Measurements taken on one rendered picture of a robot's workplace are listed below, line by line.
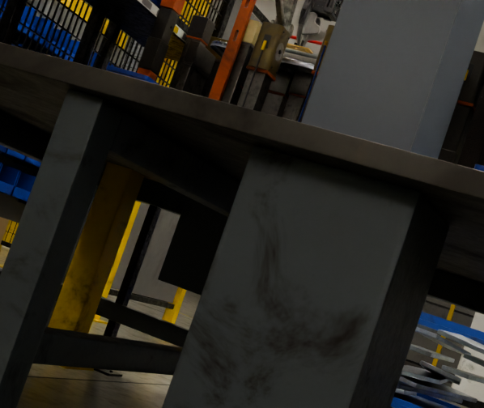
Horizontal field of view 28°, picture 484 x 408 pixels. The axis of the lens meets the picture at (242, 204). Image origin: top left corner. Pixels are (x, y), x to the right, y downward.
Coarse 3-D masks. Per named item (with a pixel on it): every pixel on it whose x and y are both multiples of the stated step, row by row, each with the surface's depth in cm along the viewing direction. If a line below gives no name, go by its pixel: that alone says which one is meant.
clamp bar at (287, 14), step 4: (284, 0) 240; (288, 0) 239; (292, 0) 239; (296, 0) 240; (284, 4) 240; (288, 4) 239; (292, 4) 239; (284, 8) 240; (288, 8) 239; (292, 8) 239; (284, 12) 240; (288, 12) 239; (292, 12) 240; (276, 16) 241; (284, 16) 240; (288, 16) 239; (292, 16) 241; (276, 20) 240; (288, 20) 239
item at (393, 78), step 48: (384, 0) 166; (432, 0) 163; (480, 0) 173; (336, 48) 167; (384, 48) 164; (432, 48) 161; (336, 96) 165; (384, 96) 162; (432, 96) 162; (384, 144) 161; (432, 144) 171
